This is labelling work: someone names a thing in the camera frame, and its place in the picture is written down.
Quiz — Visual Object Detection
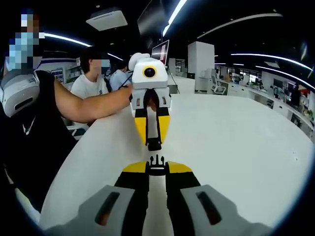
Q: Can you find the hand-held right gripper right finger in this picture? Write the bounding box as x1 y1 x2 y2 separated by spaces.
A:
165 160 274 236

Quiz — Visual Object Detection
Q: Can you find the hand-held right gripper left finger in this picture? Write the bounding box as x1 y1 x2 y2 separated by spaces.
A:
45 161 151 236

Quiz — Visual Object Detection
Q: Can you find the black plastic buckle pronged part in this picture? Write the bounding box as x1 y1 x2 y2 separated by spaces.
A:
148 154 166 177

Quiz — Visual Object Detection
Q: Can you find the computer monitor on stand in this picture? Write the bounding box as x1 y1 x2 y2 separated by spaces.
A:
151 39 170 64

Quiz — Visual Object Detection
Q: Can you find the dark hanging ceiling screen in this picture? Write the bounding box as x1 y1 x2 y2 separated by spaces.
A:
137 0 173 50

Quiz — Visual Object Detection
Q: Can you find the white office chair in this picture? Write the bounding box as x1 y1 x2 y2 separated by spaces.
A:
211 74 229 95

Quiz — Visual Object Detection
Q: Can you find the white ceiling air conditioner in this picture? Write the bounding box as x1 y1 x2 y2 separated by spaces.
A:
85 9 129 32

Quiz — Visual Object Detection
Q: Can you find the person's black shirt torso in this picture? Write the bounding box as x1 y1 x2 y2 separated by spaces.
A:
0 70 78 214

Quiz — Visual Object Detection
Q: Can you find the long white office desk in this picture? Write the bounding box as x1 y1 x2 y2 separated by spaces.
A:
227 81 315 138

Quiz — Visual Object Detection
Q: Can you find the white chest-worn device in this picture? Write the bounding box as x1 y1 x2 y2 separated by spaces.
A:
0 73 40 118

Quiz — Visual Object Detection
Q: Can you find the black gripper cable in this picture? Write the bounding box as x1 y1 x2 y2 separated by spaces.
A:
119 71 135 88

